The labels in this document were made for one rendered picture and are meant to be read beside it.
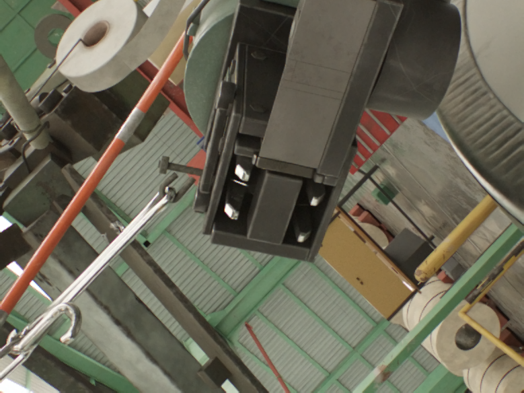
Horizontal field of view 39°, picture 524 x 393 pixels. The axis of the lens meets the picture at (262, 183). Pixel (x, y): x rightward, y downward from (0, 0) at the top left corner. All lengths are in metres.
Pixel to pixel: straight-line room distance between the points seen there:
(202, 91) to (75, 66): 0.61
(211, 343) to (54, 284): 0.27
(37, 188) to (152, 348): 0.32
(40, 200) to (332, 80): 0.87
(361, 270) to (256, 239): 10.13
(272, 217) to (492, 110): 0.18
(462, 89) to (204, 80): 0.20
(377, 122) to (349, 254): 5.08
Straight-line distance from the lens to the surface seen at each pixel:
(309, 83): 0.43
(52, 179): 1.23
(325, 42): 0.42
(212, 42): 0.58
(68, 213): 0.74
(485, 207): 4.42
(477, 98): 0.58
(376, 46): 0.42
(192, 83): 0.60
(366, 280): 10.71
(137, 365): 1.30
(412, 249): 11.02
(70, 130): 1.28
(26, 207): 1.25
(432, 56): 0.45
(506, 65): 0.59
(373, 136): 5.56
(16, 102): 1.16
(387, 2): 0.41
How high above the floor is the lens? 1.46
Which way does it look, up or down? 1 degrees down
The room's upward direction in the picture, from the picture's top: 136 degrees counter-clockwise
